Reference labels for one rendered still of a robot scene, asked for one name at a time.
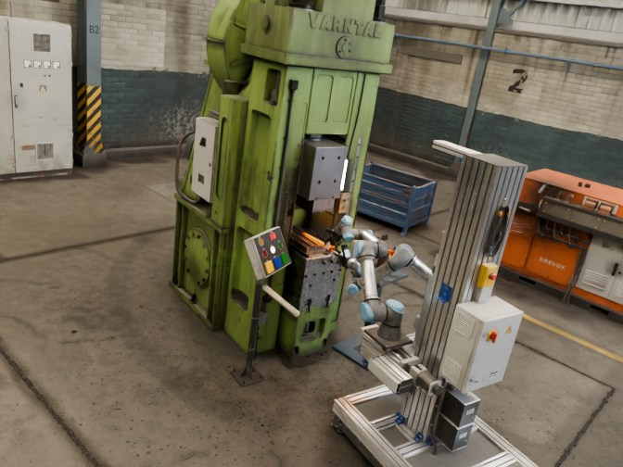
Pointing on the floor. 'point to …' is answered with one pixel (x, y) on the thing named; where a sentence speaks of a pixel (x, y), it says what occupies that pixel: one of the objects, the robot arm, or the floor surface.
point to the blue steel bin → (396, 196)
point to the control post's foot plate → (247, 376)
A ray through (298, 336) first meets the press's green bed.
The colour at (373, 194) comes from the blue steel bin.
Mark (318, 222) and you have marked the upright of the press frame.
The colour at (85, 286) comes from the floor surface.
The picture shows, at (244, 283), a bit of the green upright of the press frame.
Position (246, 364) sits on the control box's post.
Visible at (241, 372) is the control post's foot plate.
